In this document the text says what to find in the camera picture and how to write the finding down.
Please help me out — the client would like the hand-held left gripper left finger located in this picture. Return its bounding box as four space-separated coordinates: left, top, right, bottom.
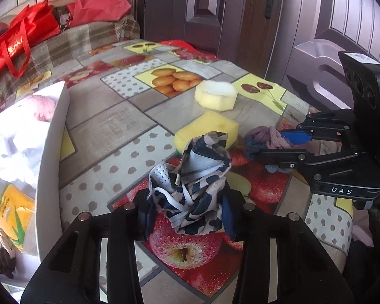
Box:
21 190 154 304

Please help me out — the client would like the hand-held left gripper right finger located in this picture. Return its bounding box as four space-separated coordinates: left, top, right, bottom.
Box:
222 193 355 304

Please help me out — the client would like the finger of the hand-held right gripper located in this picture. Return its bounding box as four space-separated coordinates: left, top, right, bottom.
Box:
278 109 356 145
259 150 359 178

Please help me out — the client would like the purple knitted scrunchie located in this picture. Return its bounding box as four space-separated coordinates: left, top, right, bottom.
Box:
243 126 292 174

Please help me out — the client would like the camouflage print face mask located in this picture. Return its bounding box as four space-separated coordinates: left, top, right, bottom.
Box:
148 131 232 235

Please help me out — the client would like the white cardboard box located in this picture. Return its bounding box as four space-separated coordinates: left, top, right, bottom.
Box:
0 80 71 258

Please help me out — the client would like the yellow tissue pack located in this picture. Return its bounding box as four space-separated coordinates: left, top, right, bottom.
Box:
0 185 37 254

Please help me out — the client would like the white cloth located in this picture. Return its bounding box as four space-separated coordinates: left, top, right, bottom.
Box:
0 126 49 185

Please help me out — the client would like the brown and beige scrunchie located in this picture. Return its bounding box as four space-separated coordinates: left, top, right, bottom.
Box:
0 227 18 275

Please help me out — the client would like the pink plush toy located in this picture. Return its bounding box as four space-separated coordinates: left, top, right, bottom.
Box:
22 94 56 123

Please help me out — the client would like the yellow sponge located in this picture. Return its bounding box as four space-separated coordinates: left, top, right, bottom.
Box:
174 110 240 156

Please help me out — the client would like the fruit print tablecloth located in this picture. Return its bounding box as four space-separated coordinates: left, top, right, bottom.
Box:
0 40 355 304

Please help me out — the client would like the dark wooden door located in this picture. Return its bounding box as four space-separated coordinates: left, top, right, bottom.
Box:
120 0 380 124

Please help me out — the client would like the flat red plastic bag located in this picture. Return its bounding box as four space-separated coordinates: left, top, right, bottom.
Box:
160 40 220 64

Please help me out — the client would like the red tote bag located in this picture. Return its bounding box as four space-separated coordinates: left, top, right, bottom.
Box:
0 0 61 85

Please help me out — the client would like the white foam ring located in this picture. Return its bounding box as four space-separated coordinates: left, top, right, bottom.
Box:
194 80 238 112

